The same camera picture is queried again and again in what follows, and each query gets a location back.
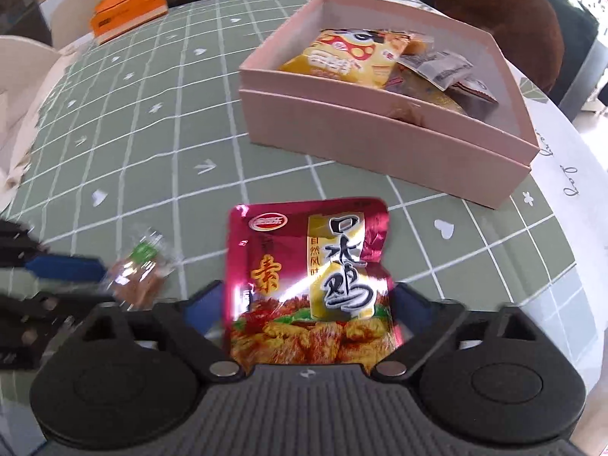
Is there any brown chair back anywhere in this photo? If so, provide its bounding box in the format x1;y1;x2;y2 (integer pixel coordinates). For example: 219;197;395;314
436;0;566;96

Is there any white chair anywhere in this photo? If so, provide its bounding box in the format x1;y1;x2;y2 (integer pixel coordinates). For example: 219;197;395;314
40;0;96;48

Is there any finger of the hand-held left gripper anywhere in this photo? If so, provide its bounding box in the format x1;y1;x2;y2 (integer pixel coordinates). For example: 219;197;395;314
0;221;108;282
0;293;115;371

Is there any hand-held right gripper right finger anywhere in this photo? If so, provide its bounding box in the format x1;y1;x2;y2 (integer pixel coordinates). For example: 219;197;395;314
373;284;547;377

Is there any dark cabinet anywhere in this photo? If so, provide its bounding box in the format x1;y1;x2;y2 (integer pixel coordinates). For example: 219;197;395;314
513;0;599;105

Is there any yellow cartoon snack packet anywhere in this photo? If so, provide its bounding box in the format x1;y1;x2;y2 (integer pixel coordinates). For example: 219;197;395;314
278;28;412;89

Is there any green checkered tablecloth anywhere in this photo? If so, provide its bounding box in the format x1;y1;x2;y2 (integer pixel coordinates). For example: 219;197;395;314
0;0;608;390

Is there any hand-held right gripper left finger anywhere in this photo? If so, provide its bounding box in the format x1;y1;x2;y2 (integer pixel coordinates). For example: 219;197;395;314
83;281;243;382

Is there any white paper bag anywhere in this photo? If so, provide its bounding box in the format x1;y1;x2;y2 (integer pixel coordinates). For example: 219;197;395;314
0;35;65;210

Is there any pink cardboard box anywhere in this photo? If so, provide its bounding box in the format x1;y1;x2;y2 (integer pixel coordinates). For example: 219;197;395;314
237;0;541;210

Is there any red foil snack packet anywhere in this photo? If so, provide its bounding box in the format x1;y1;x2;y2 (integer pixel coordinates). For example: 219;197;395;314
223;197;404;376

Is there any small green-label sweet packet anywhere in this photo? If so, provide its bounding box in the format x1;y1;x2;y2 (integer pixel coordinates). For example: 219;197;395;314
102;228;176;307

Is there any orange cardboard box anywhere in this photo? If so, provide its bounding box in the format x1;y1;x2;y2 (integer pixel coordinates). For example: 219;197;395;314
90;0;169;46

